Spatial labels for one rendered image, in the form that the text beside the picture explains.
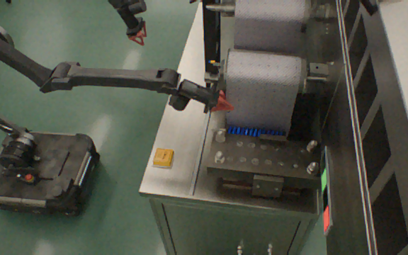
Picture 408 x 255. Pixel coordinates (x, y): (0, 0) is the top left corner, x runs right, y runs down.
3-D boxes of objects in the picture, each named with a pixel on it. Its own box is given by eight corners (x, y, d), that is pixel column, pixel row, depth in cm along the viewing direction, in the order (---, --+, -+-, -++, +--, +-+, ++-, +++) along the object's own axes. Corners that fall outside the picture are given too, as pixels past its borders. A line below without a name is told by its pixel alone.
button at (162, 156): (157, 150, 144) (156, 146, 142) (173, 152, 143) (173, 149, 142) (153, 164, 140) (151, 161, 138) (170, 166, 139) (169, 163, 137)
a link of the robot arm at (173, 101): (161, 85, 117) (166, 67, 122) (151, 105, 125) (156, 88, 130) (195, 98, 120) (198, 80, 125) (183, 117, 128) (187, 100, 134)
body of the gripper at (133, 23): (144, 19, 166) (136, 6, 161) (139, 33, 161) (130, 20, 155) (132, 23, 169) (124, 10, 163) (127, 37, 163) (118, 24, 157)
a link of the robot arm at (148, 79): (47, 79, 120) (59, 59, 126) (54, 91, 124) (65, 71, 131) (172, 86, 115) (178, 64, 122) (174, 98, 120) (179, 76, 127)
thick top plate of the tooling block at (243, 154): (213, 141, 138) (213, 131, 133) (319, 152, 133) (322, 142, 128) (207, 176, 128) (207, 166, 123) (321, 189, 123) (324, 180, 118)
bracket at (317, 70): (309, 66, 118) (309, 61, 117) (326, 67, 118) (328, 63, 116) (309, 76, 115) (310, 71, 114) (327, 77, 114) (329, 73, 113)
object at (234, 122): (227, 132, 139) (227, 117, 132) (287, 138, 136) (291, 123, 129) (226, 133, 138) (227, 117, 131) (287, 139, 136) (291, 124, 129)
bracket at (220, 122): (211, 122, 154) (210, 66, 130) (226, 123, 153) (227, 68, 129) (210, 130, 150) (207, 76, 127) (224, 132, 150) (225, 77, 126)
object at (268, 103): (225, 117, 132) (226, 79, 118) (290, 123, 129) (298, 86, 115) (225, 117, 132) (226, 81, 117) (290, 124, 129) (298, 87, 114)
